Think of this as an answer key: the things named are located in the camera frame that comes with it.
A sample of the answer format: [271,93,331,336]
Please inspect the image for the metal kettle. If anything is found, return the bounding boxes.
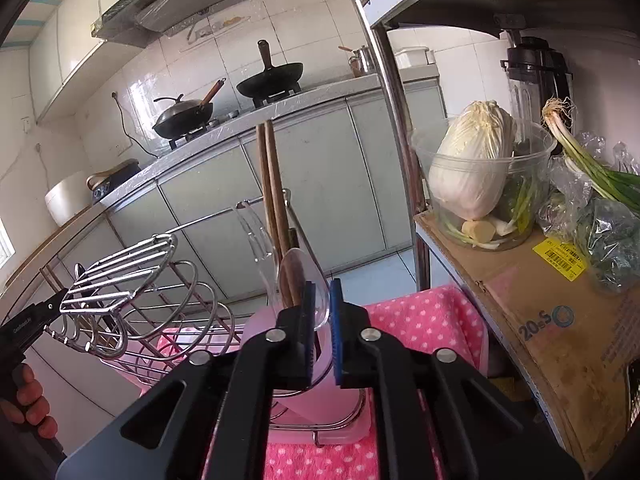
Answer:
[349,46,377,77]

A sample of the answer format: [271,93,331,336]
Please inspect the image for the grey kitchen base cabinets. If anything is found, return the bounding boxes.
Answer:
[0,76,448,323]

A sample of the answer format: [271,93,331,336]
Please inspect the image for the pink polka dot blanket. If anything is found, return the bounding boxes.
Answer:
[155,284,490,480]

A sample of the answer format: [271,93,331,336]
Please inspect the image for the plastic bag of greens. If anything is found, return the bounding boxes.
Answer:
[539,132,640,295]

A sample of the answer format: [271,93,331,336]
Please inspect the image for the pink plastic drip tray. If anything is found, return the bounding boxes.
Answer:
[97,330,373,446]

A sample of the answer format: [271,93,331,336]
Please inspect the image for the dark wooden chopstick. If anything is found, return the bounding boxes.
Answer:
[264,119,297,261]
[255,124,283,261]

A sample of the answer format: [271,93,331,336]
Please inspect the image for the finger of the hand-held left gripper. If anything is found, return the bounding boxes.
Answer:
[31,288,69,335]

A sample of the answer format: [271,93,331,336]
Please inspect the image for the black countertop appliance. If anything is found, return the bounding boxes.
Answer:
[87,158,141,206]

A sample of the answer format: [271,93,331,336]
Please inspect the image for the metal wire dish rack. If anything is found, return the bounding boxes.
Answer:
[45,187,370,448]

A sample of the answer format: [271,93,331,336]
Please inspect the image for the green onions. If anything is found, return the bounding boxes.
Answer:
[542,98,640,203]

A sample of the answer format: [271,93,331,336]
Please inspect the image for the wok with wooden handle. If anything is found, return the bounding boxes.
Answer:
[152,78,228,141]

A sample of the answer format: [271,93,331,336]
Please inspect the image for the clear plastic fork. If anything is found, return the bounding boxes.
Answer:
[235,200,283,316]

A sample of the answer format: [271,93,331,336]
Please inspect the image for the range hood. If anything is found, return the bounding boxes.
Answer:
[91,0,252,50]

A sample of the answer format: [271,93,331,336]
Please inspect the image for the black power cable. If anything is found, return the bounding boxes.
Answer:
[112,91,157,159]

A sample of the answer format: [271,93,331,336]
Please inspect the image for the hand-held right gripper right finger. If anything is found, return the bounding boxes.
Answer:
[328,279,586,480]

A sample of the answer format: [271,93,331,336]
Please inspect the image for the napa cabbage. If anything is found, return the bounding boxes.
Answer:
[428,100,518,221]

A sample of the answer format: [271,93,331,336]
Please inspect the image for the cardboard box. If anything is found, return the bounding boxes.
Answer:
[417,212,640,476]

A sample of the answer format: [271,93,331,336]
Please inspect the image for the clear plastic spoon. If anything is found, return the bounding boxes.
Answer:
[277,247,332,333]

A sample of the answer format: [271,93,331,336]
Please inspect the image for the person's left hand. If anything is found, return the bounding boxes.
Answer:
[0,362,59,441]

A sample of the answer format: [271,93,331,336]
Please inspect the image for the gas stove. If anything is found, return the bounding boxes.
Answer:
[167,82,307,152]

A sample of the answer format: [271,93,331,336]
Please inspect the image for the wok with black handle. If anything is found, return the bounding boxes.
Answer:
[236,40,305,101]

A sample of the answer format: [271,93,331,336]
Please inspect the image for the pink plastic utensil holder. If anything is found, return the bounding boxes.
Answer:
[242,305,343,423]

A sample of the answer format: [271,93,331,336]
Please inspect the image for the black blender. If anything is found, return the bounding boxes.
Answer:
[501,35,574,133]

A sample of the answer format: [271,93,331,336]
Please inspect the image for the white wall cabinets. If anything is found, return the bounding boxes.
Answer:
[27,0,175,126]

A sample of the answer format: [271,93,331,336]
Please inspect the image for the white rice cooker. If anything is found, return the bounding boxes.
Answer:
[45,170,108,228]

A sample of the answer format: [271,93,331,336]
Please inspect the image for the clear plastic bowl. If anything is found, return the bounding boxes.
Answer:
[410,120,558,252]

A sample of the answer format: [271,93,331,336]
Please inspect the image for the ginger piece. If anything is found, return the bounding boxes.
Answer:
[461,220,496,244]

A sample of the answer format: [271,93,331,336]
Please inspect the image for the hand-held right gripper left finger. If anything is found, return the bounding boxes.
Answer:
[57,281,318,480]

